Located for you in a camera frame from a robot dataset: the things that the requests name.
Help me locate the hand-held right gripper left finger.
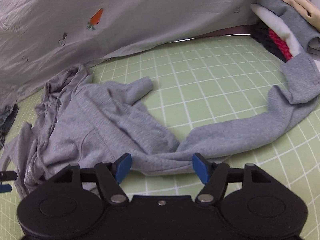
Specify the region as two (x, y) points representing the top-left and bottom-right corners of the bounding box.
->
(54, 153), (132, 204)

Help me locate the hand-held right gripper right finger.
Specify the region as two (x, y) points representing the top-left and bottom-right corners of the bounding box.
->
(192, 153), (272, 204)

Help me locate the grey hoodie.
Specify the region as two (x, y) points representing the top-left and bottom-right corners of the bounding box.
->
(0, 54), (320, 198)

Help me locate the dark denim cloth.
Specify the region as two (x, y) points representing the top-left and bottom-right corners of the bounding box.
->
(0, 104), (19, 150)

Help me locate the green grid mat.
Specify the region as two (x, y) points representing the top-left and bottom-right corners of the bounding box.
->
(0, 34), (320, 240)

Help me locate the black garment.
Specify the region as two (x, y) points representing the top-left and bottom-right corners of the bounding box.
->
(250, 21), (287, 63)

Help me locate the red knit garment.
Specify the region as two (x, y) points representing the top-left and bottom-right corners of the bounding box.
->
(267, 29), (293, 60)

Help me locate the grey carrot print sheet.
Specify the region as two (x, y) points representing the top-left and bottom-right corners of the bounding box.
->
(0, 0), (313, 100)

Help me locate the dark grey folded garment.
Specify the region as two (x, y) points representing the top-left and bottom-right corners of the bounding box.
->
(255, 0), (320, 54)

